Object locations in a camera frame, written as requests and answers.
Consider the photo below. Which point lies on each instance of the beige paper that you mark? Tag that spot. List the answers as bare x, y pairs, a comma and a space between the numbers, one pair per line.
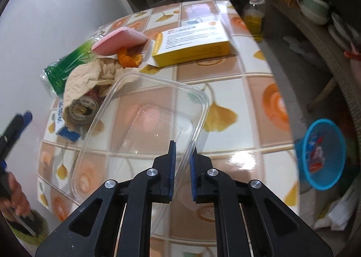
90, 76

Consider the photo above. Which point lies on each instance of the blue white carton box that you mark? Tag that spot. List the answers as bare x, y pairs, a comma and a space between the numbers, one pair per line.
63, 127

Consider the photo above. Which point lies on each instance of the stacked white plates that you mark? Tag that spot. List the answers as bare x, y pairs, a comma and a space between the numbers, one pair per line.
339, 31

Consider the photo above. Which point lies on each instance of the blue white snack bag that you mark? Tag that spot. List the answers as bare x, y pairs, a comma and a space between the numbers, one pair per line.
313, 141

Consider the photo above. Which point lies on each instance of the red squirrel snack bag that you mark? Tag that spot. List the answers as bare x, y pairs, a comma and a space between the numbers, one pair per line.
316, 162

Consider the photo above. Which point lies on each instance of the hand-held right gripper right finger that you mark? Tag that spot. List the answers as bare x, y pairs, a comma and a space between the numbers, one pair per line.
193, 178

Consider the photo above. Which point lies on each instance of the pink sponge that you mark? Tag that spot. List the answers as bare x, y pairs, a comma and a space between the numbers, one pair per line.
118, 39

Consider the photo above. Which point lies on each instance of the person's left forearm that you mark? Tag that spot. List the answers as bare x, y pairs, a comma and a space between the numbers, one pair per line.
36, 228

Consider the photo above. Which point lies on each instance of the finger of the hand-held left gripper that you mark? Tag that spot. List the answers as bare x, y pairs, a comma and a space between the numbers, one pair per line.
17, 130

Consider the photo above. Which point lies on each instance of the ginkgo pattern tablecloth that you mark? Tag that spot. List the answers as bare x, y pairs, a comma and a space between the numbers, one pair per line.
239, 90

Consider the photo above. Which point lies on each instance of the clear plastic container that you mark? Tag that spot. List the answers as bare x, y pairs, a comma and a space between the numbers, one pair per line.
146, 121

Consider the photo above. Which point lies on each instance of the yellow white box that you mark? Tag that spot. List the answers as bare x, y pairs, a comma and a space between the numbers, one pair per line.
191, 45

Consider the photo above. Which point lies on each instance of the green plastic bottle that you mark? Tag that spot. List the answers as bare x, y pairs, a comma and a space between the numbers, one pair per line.
65, 67

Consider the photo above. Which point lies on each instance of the orange peel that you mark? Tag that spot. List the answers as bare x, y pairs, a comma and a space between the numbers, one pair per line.
128, 59

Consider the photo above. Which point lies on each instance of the cooking oil bottle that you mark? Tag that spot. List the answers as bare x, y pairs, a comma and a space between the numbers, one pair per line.
253, 22

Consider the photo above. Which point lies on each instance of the red cartoon drink can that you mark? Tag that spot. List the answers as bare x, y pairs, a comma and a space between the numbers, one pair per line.
81, 108

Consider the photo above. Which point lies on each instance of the blue plastic basket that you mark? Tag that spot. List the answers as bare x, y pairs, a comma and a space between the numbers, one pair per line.
332, 161

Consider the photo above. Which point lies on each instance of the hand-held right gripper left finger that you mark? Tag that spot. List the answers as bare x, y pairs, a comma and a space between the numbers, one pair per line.
172, 172

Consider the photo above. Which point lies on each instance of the white plastic bag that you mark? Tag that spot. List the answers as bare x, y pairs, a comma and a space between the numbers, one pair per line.
338, 211

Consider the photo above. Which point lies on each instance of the stacked green bowls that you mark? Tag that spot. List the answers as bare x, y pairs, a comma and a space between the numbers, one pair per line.
314, 10

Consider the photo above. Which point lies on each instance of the person's left hand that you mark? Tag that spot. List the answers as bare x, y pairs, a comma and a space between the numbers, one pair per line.
21, 200

